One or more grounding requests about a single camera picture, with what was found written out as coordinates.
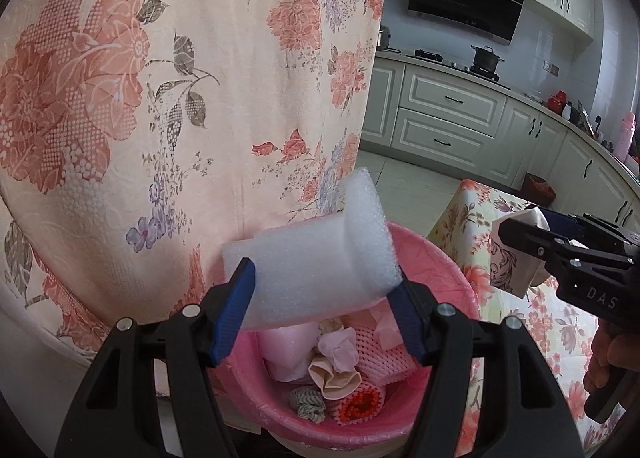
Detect white furniture panel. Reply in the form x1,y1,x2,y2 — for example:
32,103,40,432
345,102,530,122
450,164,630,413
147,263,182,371
0,283,108,374

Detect white paper bag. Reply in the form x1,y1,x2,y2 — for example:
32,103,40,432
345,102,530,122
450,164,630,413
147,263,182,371
492,205,551,299

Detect floral curtain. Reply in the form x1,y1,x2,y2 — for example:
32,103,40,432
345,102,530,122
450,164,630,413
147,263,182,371
0,0,391,354

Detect pink trash bin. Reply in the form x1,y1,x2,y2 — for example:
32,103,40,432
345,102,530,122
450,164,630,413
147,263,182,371
207,222,478,458

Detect white plastic bag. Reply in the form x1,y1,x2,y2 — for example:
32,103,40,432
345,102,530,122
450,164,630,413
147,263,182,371
262,325,321,384

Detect white paper tissue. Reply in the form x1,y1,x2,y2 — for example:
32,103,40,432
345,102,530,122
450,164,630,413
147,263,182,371
318,329,358,371

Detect white foam sheet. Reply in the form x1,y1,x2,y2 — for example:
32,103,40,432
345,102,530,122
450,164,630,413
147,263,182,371
221,168,403,331

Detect white lower cabinets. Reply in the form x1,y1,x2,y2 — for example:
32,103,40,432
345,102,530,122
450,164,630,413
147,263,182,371
360,50,640,239

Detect black gas stove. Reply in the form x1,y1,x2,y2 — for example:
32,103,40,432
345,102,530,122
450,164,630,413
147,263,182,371
415,48,511,88

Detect pink foam net orange inside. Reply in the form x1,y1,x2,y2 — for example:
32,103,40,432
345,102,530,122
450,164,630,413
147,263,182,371
335,380,386,426

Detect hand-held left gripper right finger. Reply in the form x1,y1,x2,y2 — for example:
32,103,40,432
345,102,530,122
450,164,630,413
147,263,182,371
387,278,586,458

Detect pink foam fruit net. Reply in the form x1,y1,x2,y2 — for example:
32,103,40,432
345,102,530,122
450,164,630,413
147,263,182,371
350,323,418,386

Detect floral tablecloth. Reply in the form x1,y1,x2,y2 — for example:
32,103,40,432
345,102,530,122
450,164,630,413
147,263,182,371
427,179,621,458

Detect person's right hand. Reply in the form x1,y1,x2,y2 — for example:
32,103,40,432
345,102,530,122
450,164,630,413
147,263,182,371
581,317,640,396

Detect black cooking pot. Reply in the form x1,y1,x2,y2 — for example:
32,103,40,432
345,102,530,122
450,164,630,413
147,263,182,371
470,44,506,74

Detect red floor bin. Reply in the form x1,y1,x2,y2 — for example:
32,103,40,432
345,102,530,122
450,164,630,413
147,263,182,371
521,173,557,209

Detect cream paper packet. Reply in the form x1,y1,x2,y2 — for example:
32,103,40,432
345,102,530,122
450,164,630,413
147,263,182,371
308,358,362,401

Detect pink thermos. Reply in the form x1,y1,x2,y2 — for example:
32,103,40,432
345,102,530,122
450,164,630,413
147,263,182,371
612,112,638,163

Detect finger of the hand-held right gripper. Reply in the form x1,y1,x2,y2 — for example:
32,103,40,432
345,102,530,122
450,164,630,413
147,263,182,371
492,214,587,269
541,209,628,242

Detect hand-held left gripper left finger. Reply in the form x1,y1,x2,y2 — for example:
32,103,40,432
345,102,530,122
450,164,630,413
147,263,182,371
54,258,257,458

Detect green striped wrapper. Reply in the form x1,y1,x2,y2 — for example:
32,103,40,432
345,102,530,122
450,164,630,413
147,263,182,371
290,386,326,424

